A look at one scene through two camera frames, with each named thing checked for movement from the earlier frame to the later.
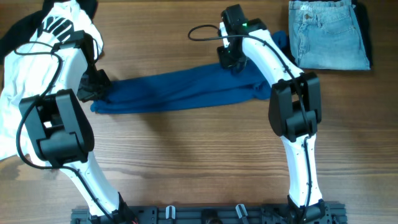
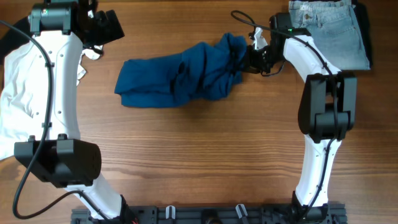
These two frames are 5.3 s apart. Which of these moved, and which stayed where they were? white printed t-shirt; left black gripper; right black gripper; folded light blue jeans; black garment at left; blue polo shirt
Moved: right black gripper; blue polo shirt; left black gripper
Stayed: folded light blue jeans; black garment at left; white printed t-shirt
